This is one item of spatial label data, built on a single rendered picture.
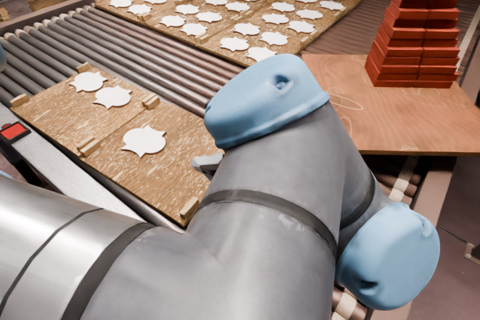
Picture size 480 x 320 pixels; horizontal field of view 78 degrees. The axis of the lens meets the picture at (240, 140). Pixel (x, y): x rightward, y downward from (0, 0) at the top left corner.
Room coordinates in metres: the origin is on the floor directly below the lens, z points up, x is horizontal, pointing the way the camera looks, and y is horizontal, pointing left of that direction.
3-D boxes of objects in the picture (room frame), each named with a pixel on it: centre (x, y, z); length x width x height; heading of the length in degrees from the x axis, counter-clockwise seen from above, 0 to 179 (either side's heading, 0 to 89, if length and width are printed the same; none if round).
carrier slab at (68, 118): (0.86, 0.57, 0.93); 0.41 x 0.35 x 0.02; 56
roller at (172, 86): (1.04, 0.31, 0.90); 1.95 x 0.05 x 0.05; 53
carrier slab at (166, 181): (0.63, 0.22, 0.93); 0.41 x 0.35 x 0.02; 57
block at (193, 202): (0.41, 0.13, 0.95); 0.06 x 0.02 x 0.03; 147
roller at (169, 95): (1.00, 0.34, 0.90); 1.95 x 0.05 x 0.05; 53
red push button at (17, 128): (0.72, 0.76, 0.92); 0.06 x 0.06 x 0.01; 53
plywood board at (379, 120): (0.78, -0.48, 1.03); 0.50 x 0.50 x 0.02; 88
